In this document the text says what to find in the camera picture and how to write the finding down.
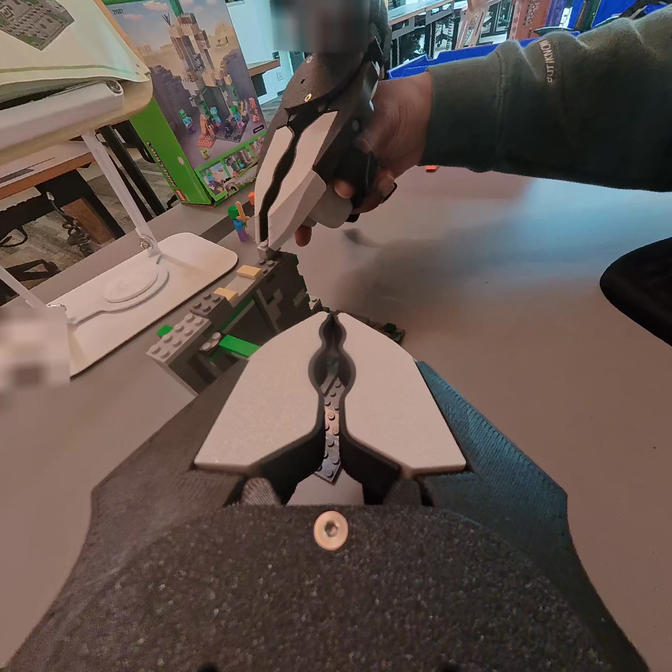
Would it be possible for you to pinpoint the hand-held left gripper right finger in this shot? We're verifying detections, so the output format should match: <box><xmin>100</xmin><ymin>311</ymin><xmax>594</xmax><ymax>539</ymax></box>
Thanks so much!
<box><xmin>335</xmin><ymin>311</ymin><xmax>469</xmax><ymax>505</ymax></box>

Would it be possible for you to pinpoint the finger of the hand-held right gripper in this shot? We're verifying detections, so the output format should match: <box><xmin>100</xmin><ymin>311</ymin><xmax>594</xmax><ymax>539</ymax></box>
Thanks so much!
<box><xmin>254</xmin><ymin>127</ymin><xmax>297</xmax><ymax>250</ymax></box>
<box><xmin>265</xmin><ymin>109</ymin><xmax>355</xmax><ymax>252</ymax></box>

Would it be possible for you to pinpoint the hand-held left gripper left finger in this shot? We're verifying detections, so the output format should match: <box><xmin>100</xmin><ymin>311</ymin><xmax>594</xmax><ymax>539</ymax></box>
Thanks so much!
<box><xmin>193</xmin><ymin>311</ymin><xmax>336</xmax><ymax>506</ymax></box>

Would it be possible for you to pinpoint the grey and green brick build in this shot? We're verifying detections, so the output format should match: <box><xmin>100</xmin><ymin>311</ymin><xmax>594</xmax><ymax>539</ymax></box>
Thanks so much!
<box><xmin>145</xmin><ymin>249</ymin><xmax>406</xmax><ymax>485</ymax></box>

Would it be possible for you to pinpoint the grey desk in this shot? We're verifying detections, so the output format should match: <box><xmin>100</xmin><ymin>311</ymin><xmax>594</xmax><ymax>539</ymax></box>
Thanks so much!
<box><xmin>0</xmin><ymin>163</ymin><xmax>672</xmax><ymax>672</ymax></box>

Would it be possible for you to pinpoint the person's right hand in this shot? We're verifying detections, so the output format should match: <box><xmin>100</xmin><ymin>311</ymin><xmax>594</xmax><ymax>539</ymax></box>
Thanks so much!
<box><xmin>294</xmin><ymin>70</ymin><xmax>436</xmax><ymax>247</ymax></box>

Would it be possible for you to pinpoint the green-headed toy figure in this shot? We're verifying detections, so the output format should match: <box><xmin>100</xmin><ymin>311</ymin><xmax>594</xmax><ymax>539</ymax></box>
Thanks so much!
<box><xmin>226</xmin><ymin>201</ymin><xmax>254</xmax><ymax>243</ymax></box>

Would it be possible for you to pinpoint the green toy box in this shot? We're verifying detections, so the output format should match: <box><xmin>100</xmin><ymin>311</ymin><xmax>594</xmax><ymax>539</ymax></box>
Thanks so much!
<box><xmin>102</xmin><ymin>0</ymin><xmax>282</xmax><ymax>207</ymax></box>

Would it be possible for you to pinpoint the white wooden book stand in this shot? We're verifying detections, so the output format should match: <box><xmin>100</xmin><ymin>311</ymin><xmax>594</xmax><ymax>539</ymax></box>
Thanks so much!
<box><xmin>0</xmin><ymin>78</ymin><xmax>240</xmax><ymax>379</ymax></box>

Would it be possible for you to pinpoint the wooden side table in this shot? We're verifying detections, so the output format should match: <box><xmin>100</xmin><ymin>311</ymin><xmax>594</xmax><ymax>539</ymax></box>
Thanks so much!
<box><xmin>0</xmin><ymin>118</ymin><xmax>170</xmax><ymax>249</ymax></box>

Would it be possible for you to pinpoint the open instruction booklet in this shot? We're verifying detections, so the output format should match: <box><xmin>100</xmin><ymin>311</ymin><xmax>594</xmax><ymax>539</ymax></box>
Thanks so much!
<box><xmin>0</xmin><ymin>0</ymin><xmax>153</xmax><ymax>104</ymax></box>

